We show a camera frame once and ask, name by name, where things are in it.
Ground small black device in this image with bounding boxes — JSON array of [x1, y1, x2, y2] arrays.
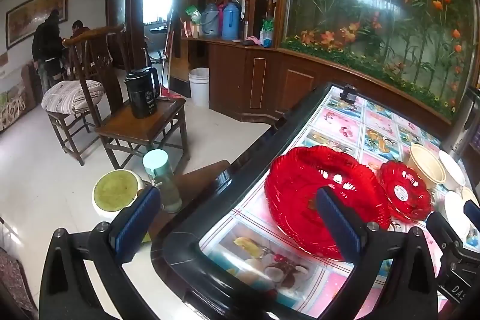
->
[[339, 84, 357, 104]]

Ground small red plastic plate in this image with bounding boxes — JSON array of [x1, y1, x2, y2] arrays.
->
[[377, 160, 433, 222]]

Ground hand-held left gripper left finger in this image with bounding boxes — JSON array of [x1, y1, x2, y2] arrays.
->
[[38, 186, 163, 320]]

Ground green bottle pack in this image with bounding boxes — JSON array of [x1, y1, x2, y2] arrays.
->
[[260, 18, 274, 48]]

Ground mop with white handle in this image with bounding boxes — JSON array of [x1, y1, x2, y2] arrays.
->
[[159, 7, 181, 99]]

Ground black-framed table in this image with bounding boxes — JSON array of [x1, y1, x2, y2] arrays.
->
[[150, 82, 480, 320]]

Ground printed fruit tablecloth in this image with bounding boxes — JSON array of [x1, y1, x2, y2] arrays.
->
[[199, 85, 451, 320]]

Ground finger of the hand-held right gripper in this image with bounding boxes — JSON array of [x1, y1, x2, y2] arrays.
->
[[463, 199, 480, 231], [426, 211, 459, 249]]

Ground large red plastic plate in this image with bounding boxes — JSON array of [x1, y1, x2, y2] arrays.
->
[[264, 146, 391, 261]]

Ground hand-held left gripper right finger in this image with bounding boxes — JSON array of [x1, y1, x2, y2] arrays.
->
[[315, 187, 439, 320]]

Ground striped seat cushion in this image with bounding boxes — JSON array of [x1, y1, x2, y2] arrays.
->
[[41, 80, 105, 115]]

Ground red and white carton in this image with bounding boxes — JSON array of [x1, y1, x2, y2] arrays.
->
[[182, 20, 201, 39]]

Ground wooden armchair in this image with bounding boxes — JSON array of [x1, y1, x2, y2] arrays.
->
[[62, 25, 190, 171]]

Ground white stool with green top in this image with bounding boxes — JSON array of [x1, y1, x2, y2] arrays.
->
[[92, 169, 146, 221]]

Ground dark patterned cloth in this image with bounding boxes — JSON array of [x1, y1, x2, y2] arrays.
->
[[0, 249, 38, 320]]

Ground low brown wooden stool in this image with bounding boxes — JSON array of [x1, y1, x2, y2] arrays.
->
[[144, 160, 231, 242]]

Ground water bottle with mint cap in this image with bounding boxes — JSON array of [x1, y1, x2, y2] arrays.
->
[[142, 149, 183, 213]]

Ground blue thermos jug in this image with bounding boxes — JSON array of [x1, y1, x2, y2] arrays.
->
[[221, 1, 241, 40]]

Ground grey thermos jug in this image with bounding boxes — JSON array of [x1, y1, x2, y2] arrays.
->
[[201, 3, 222, 39]]

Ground white foam bowl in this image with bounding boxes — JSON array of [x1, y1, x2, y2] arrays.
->
[[438, 150, 467, 192], [443, 191, 471, 242]]

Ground green plastic bag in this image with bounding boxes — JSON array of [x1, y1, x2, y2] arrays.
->
[[185, 5, 203, 24]]

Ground wooden chair with cushion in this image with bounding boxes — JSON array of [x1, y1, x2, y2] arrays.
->
[[41, 43, 113, 166]]

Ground white plastic bucket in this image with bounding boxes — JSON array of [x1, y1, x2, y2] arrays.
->
[[188, 67, 211, 108]]

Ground stainless steel thermos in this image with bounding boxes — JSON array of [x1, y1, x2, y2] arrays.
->
[[439, 87, 480, 165]]

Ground wooden cabinet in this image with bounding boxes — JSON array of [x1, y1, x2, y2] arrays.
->
[[187, 37, 454, 126]]

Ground patterned sofa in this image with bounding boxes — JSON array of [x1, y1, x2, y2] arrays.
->
[[0, 61, 38, 133]]

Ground framed wall painting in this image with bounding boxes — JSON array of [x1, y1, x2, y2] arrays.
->
[[5, 0, 69, 51]]

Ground black electric kettle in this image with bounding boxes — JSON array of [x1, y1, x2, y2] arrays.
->
[[124, 67, 161, 119]]

